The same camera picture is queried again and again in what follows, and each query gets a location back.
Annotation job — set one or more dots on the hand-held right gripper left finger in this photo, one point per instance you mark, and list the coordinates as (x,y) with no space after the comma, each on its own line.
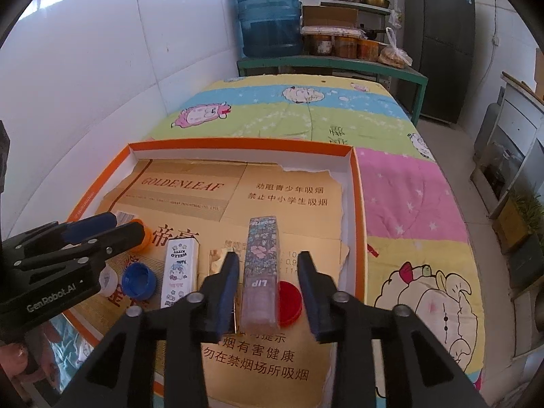
(226,299)

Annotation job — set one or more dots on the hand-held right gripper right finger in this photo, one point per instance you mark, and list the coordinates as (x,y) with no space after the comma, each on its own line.
(308,301)

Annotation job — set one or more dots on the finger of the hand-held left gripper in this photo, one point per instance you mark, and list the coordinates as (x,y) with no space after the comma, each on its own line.
(123,238)
(89,226)

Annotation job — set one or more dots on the red plastic cap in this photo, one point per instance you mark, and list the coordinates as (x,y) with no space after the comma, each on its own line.
(290,304)

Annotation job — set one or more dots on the orange plastic cap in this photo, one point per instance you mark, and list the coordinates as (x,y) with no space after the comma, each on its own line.
(146,236)

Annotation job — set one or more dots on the clear floral rectangular box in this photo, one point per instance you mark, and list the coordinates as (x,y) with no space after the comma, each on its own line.
(260,272)

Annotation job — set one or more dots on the blue plastic cap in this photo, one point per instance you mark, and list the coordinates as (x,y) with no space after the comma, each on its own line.
(139,281)

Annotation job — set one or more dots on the white plastic cap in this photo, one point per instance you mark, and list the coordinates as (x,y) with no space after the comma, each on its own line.
(107,282)

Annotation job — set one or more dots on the white printed small box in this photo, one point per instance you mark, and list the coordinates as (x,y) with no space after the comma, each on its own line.
(180,272)

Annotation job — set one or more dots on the orange-rimmed cardboard box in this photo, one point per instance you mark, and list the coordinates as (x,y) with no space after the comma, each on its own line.
(359,204)

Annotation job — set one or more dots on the person's left hand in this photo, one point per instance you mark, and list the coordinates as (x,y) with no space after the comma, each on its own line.
(15,359)

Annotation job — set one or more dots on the tan cardboard liner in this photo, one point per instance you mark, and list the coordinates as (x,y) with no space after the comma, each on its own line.
(276,191)

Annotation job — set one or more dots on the printed cartoon blanket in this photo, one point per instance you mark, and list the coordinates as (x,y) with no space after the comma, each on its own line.
(408,204)

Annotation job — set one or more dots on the planter box with plants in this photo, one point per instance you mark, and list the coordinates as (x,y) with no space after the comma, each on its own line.
(520,216)

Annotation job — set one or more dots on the green table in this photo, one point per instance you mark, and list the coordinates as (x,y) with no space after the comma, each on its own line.
(331,68)

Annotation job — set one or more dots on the orange food jar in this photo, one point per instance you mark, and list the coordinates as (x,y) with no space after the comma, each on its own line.
(346,46)
(321,44)
(369,49)

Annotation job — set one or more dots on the plastic bag of food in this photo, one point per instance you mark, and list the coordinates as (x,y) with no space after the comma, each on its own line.
(395,56)

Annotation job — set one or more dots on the blue water jug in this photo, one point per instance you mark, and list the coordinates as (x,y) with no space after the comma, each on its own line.
(267,17)

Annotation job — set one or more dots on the white cabinet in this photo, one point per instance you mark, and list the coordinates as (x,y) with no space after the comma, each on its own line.
(514,136)

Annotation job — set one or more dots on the black pan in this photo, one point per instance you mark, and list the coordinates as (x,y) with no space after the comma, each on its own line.
(369,32)

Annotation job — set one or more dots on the dark grey refrigerator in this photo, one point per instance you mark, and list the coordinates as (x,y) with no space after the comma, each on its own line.
(437,46)

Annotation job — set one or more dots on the brown cardboard box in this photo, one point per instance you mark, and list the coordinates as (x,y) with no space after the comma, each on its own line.
(329,16)

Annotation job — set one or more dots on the brass basin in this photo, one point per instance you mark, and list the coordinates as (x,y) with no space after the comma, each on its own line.
(372,1)

